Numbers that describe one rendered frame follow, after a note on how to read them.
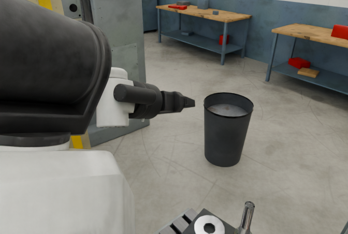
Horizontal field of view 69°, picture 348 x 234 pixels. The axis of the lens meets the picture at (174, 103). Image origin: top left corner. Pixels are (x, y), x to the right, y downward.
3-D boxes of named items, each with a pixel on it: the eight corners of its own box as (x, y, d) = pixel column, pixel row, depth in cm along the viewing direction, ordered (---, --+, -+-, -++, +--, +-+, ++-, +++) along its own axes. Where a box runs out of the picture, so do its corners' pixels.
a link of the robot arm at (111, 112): (125, 127, 62) (86, 128, 53) (124, 84, 63) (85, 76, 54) (162, 125, 56) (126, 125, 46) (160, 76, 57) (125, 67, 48)
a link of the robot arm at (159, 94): (148, 123, 73) (118, 122, 63) (147, 90, 74) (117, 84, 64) (187, 120, 66) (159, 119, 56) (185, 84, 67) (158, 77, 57)
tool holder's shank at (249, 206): (250, 231, 67) (257, 202, 62) (248, 242, 65) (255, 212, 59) (238, 226, 69) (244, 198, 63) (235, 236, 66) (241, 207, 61)
